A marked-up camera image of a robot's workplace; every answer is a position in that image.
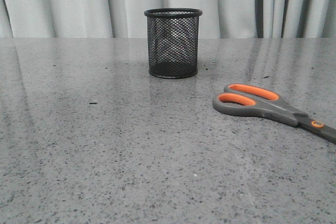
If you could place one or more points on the grey orange scissors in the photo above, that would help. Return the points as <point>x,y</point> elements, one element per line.
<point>246,100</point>

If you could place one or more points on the black mesh pen holder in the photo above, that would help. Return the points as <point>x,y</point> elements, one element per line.
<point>173,42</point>

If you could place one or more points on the grey curtain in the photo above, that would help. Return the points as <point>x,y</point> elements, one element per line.
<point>125,18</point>

